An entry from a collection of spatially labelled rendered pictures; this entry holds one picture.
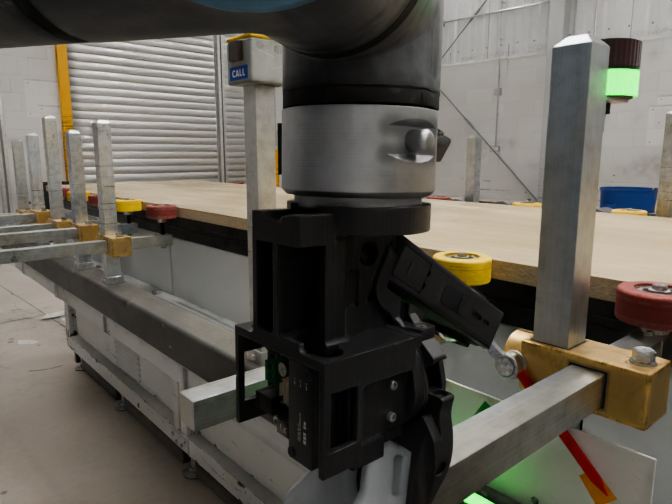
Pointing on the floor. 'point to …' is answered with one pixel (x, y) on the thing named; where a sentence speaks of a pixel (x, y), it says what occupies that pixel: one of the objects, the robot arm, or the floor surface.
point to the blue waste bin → (629, 198)
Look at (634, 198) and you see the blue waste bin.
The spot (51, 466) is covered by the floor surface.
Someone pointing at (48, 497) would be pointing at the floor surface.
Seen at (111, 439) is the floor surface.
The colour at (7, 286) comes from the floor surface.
